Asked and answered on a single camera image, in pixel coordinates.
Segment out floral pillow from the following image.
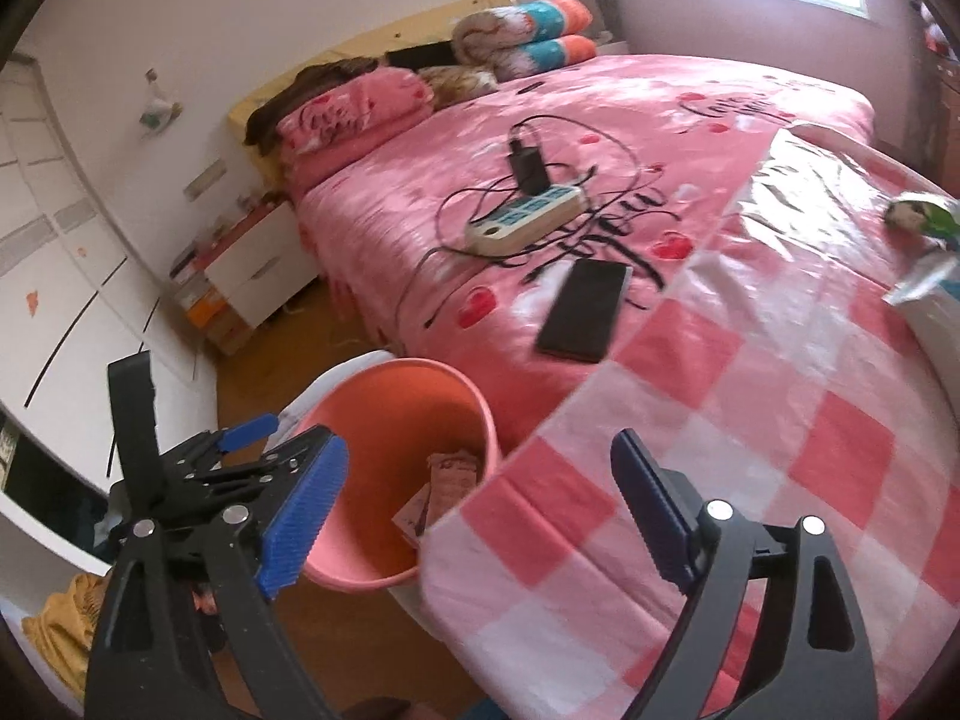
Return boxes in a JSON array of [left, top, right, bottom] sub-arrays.
[[416, 64, 500, 110]]

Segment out silver foil wrapper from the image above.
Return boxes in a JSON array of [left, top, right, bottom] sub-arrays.
[[885, 251, 960, 306]]

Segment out pink pillow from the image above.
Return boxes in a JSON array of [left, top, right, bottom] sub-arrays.
[[274, 66, 436, 166]]

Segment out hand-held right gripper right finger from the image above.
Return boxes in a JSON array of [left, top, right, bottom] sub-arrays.
[[610, 427, 880, 720]]

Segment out wall socket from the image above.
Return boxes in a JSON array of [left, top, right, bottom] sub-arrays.
[[184, 160, 228, 200]]

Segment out white wardrobe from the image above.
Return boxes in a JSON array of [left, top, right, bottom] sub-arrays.
[[0, 52, 218, 563]]

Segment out white blue power strip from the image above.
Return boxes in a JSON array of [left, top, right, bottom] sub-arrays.
[[463, 184, 590, 254]]

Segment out orange box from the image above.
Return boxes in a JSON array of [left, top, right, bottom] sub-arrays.
[[184, 296, 226, 331]]

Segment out hanging wall ornament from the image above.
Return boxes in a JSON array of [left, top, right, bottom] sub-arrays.
[[139, 69, 185, 140]]

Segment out colourful folded quilt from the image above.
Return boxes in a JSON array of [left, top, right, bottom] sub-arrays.
[[452, 0, 599, 83]]

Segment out white nightstand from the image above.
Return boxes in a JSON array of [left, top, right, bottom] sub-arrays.
[[171, 199, 323, 357]]

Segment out yellow cloth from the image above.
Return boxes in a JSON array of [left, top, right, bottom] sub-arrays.
[[21, 571, 106, 698]]

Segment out pink paper packet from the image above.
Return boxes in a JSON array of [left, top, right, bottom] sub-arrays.
[[427, 450, 481, 522]]

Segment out pale paper packet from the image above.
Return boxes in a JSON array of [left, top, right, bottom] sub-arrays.
[[394, 484, 432, 541]]

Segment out white plastic pouch blue print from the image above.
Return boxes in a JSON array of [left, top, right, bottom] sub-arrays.
[[904, 292, 960, 368]]

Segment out black flat object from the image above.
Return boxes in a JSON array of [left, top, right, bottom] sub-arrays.
[[384, 41, 458, 70]]

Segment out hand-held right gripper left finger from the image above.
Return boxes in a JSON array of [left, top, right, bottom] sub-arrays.
[[81, 433, 352, 720]]

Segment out brown fur blanket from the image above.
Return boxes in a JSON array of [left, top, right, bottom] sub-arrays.
[[246, 56, 383, 151]]

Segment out pink plastic bin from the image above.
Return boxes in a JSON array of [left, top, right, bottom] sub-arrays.
[[289, 358, 502, 592]]

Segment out black charger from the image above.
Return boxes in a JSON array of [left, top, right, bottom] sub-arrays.
[[508, 136, 554, 196]]

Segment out black smartphone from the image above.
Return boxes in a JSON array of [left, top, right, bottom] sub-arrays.
[[535, 257, 635, 365]]

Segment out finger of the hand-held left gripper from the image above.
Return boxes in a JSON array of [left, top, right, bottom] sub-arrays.
[[214, 415, 280, 453], [107, 355, 160, 500]]

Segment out yellow wooden headboard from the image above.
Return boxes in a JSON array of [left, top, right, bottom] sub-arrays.
[[227, 0, 518, 188]]

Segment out folded blankets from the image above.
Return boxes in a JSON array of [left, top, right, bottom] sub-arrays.
[[919, 0, 960, 61]]

